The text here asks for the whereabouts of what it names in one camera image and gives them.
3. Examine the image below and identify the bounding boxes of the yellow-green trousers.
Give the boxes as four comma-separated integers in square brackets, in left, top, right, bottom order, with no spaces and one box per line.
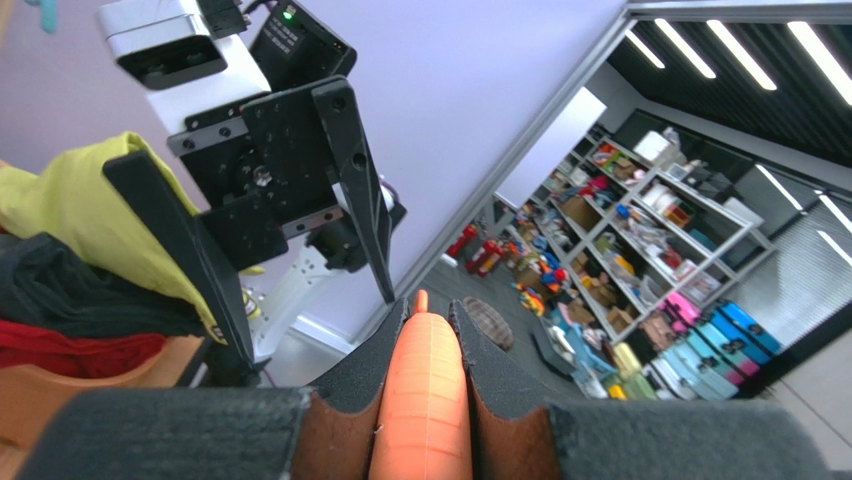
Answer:
[1,131,225,343]

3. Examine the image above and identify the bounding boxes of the orange hanger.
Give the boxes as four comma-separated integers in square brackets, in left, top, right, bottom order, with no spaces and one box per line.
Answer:
[368,290,474,479]

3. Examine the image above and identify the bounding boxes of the orange plastic basket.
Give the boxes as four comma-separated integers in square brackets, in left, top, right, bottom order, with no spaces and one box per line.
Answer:
[0,332,208,480]

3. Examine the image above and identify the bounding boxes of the background shelf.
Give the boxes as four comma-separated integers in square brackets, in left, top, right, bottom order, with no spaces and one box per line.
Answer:
[492,123,780,402]

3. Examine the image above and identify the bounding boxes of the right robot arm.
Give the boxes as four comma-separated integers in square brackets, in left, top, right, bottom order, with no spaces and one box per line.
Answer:
[98,1,406,367]

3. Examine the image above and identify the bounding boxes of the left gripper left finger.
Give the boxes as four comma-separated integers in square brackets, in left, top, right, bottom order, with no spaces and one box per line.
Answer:
[19,300,410,479]

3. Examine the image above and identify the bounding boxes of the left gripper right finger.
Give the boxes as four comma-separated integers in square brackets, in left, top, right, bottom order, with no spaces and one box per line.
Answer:
[449,301,832,479]

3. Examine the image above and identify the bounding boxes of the teal hanger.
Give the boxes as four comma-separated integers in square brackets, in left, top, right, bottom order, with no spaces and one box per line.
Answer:
[24,0,59,34]

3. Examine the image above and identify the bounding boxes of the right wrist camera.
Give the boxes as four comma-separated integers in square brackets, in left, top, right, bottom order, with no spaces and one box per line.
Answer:
[96,0,271,135]

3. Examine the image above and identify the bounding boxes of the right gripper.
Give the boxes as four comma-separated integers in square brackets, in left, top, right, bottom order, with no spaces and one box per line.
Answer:
[103,75,396,366]

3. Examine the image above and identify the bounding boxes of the aluminium frame post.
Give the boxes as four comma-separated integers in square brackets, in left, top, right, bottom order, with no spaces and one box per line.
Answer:
[386,1,635,299]

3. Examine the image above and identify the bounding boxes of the red trousers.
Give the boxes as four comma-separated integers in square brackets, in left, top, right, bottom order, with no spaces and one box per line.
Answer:
[1,320,167,379]

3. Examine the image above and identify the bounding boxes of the black trousers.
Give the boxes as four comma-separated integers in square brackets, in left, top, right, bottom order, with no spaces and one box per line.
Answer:
[1,233,205,339]

